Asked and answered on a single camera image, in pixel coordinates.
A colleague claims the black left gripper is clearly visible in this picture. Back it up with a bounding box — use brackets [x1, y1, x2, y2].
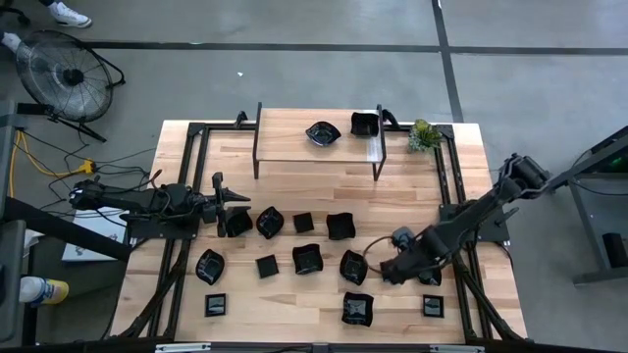
[200, 171, 252, 239]

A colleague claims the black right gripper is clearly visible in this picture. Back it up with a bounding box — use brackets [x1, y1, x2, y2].
[380, 226, 433, 286]

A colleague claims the black wavy square mini bowl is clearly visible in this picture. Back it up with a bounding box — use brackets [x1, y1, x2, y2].
[349, 111, 381, 138]
[291, 243, 325, 276]
[325, 212, 357, 241]
[224, 205, 254, 238]
[340, 291, 375, 328]

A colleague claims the small black square plate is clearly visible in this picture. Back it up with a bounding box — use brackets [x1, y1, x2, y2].
[422, 293, 445, 319]
[255, 254, 281, 279]
[292, 212, 316, 234]
[204, 292, 228, 318]

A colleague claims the white paper label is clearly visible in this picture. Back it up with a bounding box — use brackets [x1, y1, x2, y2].
[368, 135, 384, 164]

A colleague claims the small green potted plant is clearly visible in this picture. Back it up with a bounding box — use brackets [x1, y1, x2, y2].
[407, 118, 444, 154]

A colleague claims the white cardboard box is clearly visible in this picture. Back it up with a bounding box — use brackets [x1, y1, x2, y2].
[61, 205, 132, 264]

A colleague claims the black metal beam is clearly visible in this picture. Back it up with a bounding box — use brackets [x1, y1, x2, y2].
[0, 195, 134, 263]

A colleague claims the black floor fan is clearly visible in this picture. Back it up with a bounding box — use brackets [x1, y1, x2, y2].
[14, 28, 127, 144]

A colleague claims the white yellow plastic bottle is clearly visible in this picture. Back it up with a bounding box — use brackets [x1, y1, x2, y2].
[18, 275, 71, 308]

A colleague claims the black box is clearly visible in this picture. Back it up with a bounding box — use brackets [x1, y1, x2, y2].
[602, 231, 628, 270]

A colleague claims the person's white shoe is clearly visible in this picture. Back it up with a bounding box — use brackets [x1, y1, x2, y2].
[47, 0, 93, 29]
[0, 30, 24, 54]

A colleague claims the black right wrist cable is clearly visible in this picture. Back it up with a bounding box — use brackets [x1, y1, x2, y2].
[361, 235, 396, 276]

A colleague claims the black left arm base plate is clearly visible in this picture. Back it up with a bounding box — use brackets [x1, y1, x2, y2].
[120, 213, 201, 241]

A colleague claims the black metal table frame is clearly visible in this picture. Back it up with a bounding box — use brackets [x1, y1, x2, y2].
[111, 110, 530, 344]

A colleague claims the wooden shelf black frame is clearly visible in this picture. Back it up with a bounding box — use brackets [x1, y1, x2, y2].
[251, 101, 389, 182]

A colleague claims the silver metal bracket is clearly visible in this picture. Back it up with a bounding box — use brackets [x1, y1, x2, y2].
[429, 344, 486, 353]
[154, 342, 213, 353]

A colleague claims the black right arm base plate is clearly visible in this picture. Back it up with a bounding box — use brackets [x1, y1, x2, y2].
[439, 201, 512, 245]

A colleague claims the yellow extension cable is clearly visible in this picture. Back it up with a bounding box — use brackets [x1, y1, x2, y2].
[7, 129, 98, 199]

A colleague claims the gray metal desk frame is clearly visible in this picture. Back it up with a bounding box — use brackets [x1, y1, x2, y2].
[542, 125, 628, 286]

